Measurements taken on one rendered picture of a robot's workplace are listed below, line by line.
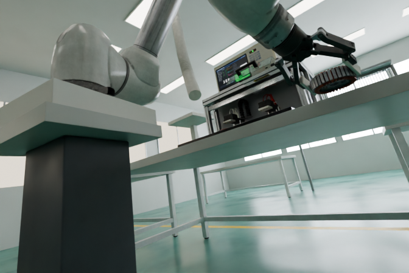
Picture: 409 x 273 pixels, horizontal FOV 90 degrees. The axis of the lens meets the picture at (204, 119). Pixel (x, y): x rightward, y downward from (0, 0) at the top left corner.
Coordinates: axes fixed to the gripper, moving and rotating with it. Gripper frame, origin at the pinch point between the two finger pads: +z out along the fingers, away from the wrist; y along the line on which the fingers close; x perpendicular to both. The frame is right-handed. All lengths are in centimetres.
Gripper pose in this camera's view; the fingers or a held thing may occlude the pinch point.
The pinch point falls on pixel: (332, 79)
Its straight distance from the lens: 68.0
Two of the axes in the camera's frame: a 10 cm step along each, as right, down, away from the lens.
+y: 5.1, -3.2, -8.0
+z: 8.2, 4.7, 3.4
